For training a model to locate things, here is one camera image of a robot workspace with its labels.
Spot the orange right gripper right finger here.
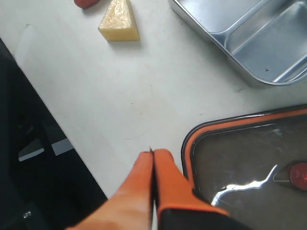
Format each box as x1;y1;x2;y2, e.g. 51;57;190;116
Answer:
153;149;247;230

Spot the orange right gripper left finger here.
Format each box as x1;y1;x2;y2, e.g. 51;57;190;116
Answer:
68;151;154;230

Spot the dark lid with orange seal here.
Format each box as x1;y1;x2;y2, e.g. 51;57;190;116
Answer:
181;105;307;230

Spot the yellow cheese wedge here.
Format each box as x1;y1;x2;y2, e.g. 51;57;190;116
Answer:
98;0;140;42

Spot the red sausage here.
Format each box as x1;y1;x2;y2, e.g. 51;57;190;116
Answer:
74;0;99;9

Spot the steel two-compartment lunch box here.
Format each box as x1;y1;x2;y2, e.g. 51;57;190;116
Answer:
170;0;307;87

